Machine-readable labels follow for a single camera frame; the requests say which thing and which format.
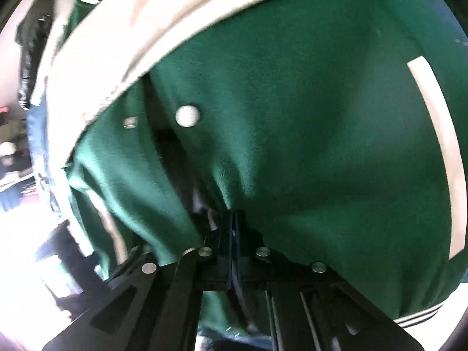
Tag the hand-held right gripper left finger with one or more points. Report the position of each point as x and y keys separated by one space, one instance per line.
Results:
x=215 y=248

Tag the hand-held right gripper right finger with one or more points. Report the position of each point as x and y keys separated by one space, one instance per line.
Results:
x=239 y=237

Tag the green and white varsity jacket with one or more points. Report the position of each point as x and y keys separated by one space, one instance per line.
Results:
x=292 y=117

